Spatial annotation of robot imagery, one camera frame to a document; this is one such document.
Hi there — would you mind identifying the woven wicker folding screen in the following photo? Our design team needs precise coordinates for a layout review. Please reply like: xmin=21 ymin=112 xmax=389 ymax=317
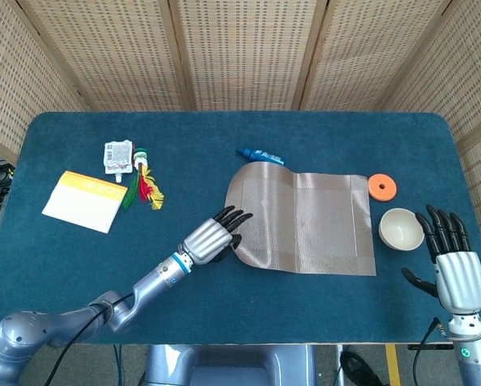
xmin=0 ymin=0 xmax=481 ymax=258

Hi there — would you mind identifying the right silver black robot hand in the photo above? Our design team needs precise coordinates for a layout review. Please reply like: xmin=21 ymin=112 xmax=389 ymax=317
xmin=401 ymin=204 xmax=481 ymax=314

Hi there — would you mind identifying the orange disc with hole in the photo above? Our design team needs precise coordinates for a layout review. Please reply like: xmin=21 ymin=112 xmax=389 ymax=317
xmin=368 ymin=173 xmax=397 ymax=202

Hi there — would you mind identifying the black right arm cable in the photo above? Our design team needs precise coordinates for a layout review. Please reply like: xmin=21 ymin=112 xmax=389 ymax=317
xmin=412 ymin=317 xmax=445 ymax=386

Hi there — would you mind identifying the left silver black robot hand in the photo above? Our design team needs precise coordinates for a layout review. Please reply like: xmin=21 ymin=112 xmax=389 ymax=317
xmin=183 ymin=205 xmax=254 ymax=266

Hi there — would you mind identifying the beige woven placemat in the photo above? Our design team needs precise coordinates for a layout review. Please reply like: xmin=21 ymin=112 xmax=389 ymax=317
xmin=227 ymin=160 xmax=377 ymax=277

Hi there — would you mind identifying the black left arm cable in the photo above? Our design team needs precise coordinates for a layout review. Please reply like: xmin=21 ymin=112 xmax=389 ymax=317
xmin=47 ymin=293 xmax=135 ymax=386

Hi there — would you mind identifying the white round bowl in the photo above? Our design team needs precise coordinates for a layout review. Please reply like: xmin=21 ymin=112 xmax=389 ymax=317
xmin=378 ymin=207 xmax=426 ymax=252

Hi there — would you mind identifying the colourful feather shuttlecock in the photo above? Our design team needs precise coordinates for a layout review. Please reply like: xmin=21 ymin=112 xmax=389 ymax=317
xmin=121 ymin=148 xmax=165 ymax=211

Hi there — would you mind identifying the blue felt table cover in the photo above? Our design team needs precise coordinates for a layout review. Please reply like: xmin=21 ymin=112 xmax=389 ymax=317
xmin=0 ymin=111 xmax=481 ymax=346

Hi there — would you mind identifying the white spouted food pouch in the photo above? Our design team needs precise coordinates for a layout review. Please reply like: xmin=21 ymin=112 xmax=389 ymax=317
xmin=104 ymin=139 xmax=134 ymax=181

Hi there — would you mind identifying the blue spray bottle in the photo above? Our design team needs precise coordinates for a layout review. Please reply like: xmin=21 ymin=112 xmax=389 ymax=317
xmin=236 ymin=146 xmax=286 ymax=166

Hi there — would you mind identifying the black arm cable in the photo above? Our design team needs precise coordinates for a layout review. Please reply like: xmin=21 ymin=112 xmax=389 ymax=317
xmin=412 ymin=317 xmax=445 ymax=386
xmin=47 ymin=293 xmax=135 ymax=386

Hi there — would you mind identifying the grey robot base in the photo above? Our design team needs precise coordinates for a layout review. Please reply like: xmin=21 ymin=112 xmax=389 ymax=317
xmin=143 ymin=343 xmax=318 ymax=386

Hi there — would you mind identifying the yellow and white book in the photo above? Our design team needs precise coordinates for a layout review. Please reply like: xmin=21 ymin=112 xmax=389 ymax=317
xmin=41 ymin=170 xmax=129 ymax=234

